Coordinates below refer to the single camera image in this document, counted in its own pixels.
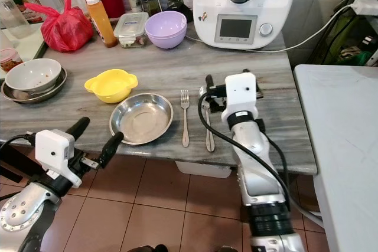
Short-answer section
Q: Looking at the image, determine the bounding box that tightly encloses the red plastic bag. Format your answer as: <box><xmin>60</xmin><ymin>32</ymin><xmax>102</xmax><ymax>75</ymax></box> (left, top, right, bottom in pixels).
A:
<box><xmin>24</xmin><ymin>0</ymin><xmax>95</xmax><ymax>53</ymax></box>

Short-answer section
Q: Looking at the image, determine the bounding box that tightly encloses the steel plate under white bowl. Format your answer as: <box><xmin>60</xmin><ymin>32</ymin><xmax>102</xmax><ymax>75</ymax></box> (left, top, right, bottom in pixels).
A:
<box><xmin>1</xmin><ymin>69</ymin><xmax>67</xmax><ymax>104</ymax></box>

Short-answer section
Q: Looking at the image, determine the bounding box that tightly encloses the empty steel plate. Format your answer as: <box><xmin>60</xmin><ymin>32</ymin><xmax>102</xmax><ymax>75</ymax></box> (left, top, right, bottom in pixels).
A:
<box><xmin>109</xmin><ymin>93</ymin><xmax>175</xmax><ymax>146</ymax></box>

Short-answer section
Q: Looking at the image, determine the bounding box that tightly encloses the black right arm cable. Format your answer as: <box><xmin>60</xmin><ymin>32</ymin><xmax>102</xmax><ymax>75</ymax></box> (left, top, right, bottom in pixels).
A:
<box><xmin>197</xmin><ymin>89</ymin><xmax>291</xmax><ymax>207</ymax></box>

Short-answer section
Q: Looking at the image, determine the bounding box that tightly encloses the white kitchen cooking machine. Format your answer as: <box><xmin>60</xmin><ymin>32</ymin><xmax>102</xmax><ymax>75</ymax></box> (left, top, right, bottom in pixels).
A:
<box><xmin>192</xmin><ymin>0</ymin><xmax>300</xmax><ymax>51</ymax></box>

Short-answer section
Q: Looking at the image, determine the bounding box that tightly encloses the clear plastic bottle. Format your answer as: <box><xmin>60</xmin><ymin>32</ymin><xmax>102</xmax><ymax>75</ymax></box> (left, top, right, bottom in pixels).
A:
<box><xmin>0</xmin><ymin>0</ymin><xmax>31</xmax><ymax>41</ymax></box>

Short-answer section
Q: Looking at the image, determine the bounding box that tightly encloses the steel spoon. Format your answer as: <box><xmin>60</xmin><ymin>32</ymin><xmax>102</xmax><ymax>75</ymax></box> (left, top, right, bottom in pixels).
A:
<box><xmin>200</xmin><ymin>87</ymin><xmax>217</xmax><ymax>153</ymax></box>

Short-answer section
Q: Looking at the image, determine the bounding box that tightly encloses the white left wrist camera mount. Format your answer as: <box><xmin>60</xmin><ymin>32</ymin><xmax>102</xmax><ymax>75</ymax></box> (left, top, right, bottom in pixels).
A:
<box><xmin>34</xmin><ymin>129</ymin><xmax>76</xmax><ymax>187</ymax></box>

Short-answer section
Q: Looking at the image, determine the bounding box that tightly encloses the small jar with pink lid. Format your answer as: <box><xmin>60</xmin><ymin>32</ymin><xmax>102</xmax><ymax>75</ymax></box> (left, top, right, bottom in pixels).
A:
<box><xmin>0</xmin><ymin>47</ymin><xmax>24</xmax><ymax>73</ymax></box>

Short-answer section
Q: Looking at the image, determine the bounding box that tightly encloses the white side table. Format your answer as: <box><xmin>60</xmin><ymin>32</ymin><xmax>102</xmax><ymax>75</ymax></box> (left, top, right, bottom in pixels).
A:
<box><xmin>293</xmin><ymin>64</ymin><xmax>378</xmax><ymax>252</ymax></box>

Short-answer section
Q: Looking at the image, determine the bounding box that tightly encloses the pale green board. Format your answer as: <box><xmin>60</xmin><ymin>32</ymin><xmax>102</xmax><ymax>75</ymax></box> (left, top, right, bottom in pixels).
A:
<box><xmin>0</xmin><ymin>24</ymin><xmax>45</xmax><ymax>68</ymax></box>

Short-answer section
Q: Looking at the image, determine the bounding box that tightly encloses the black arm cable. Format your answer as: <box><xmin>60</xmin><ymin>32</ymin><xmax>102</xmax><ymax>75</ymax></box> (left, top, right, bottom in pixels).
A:
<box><xmin>0</xmin><ymin>133</ymin><xmax>37</xmax><ymax>153</ymax></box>
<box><xmin>197</xmin><ymin>89</ymin><xmax>291</xmax><ymax>207</ymax></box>

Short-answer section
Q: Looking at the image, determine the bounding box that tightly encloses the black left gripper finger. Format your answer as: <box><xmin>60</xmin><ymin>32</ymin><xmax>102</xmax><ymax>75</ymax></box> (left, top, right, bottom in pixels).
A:
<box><xmin>99</xmin><ymin>131</ymin><xmax>125</xmax><ymax>169</ymax></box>
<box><xmin>66</xmin><ymin>116</ymin><xmax>91</xmax><ymax>141</ymax></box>

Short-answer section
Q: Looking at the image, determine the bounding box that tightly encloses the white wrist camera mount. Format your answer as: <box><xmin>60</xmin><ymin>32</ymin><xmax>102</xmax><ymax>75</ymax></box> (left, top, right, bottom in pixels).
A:
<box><xmin>224</xmin><ymin>72</ymin><xmax>258</xmax><ymax>125</ymax></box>
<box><xmin>34</xmin><ymin>129</ymin><xmax>76</xmax><ymax>187</ymax></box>

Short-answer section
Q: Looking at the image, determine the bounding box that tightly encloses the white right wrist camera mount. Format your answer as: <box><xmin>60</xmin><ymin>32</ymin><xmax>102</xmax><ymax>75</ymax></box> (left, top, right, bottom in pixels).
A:
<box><xmin>224</xmin><ymin>72</ymin><xmax>258</xmax><ymax>125</ymax></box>

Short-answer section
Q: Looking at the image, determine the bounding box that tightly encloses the steel fork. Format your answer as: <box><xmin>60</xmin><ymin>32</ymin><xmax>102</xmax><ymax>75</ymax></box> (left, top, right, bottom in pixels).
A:
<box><xmin>180</xmin><ymin>90</ymin><xmax>193</xmax><ymax>149</ymax></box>

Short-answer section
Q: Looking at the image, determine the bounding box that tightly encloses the white tub under table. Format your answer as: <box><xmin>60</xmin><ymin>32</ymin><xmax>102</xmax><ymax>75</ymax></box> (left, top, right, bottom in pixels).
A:
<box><xmin>175</xmin><ymin>160</ymin><xmax>234</xmax><ymax>179</ymax></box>

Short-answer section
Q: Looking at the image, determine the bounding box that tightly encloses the white used bowl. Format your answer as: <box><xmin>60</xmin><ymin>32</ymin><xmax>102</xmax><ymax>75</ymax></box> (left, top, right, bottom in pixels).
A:
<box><xmin>4</xmin><ymin>58</ymin><xmax>63</xmax><ymax>94</ymax></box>

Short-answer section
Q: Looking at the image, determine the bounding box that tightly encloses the purple plastic bowl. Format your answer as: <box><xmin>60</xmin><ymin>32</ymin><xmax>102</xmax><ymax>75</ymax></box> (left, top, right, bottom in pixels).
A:
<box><xmin>144</xmin><ymin>10</ymin><xmax>188</xmax><ymax>50</ymax></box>

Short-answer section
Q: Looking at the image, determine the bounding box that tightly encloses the yellow plastic bowl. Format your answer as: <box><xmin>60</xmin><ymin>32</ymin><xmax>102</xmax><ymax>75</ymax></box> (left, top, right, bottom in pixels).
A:
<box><xmin>84</xmin><ymin>68</ymin><xmax>138</xmax><ymax>104</ymax></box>

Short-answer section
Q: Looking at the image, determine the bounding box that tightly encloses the clear lidded food container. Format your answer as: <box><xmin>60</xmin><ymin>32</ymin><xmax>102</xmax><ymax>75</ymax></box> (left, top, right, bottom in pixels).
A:
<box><xmin>113</xmin><ymin>11</ymin><xmax>150</xmax><ymax>49</ymax></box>

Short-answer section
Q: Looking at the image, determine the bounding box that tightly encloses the orange sauce bottle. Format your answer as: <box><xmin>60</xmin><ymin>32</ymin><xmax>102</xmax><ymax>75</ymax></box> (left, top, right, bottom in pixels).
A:
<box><xmin>84</xmin><ymin>0</ymin><xmax>119</xmax><ymax>48</ymax></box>

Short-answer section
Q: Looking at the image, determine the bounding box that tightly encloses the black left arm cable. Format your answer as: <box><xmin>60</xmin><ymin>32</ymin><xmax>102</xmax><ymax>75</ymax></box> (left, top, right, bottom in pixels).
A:
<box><xmin>0</xmin><ymin>133</ymin><xmax>37</xmax><ymax>153</ymax></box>

